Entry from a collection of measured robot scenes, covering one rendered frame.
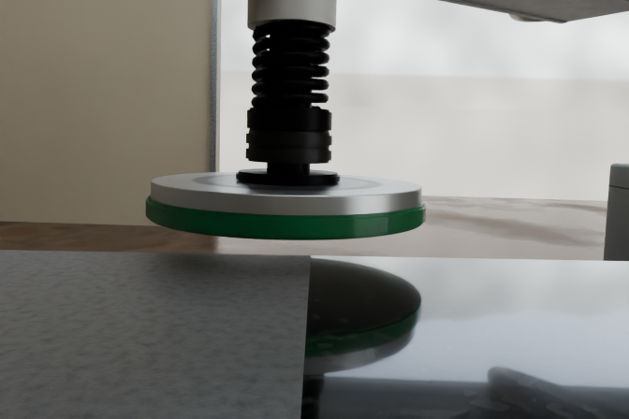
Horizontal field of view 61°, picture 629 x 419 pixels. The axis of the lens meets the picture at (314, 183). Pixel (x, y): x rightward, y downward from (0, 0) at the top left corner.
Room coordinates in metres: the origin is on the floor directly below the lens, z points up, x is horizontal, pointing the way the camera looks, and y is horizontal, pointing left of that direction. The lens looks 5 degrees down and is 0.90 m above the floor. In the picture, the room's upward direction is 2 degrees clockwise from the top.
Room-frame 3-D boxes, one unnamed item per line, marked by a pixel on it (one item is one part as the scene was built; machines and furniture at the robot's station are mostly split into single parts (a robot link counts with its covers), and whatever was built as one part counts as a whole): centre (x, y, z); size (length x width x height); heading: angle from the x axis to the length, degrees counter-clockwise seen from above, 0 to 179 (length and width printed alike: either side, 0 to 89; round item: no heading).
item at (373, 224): (0.43, 0.02, 0.85); 0.22 x 0.22 x 0.04
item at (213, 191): (0.43, 0.02, 0.85); 0.21 x 0.21 x 0.01
